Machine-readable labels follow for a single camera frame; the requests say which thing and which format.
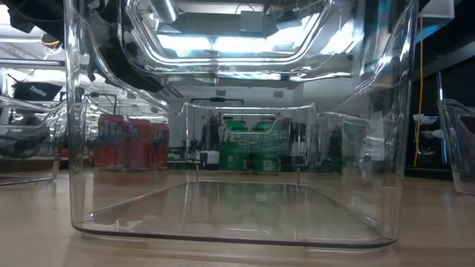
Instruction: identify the white hanging box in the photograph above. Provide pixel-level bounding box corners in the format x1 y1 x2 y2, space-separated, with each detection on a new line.
419 0 456 20

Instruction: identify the black desk frame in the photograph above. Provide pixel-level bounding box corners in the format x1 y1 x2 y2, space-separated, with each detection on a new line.
422 36 475 81

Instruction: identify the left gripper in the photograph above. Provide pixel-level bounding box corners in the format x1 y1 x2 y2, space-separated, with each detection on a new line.
0 0 65 34

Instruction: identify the clear plastic bin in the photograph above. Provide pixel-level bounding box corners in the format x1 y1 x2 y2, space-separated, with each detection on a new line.
63 0 420 249
436 98 475 197
0 94 68 186

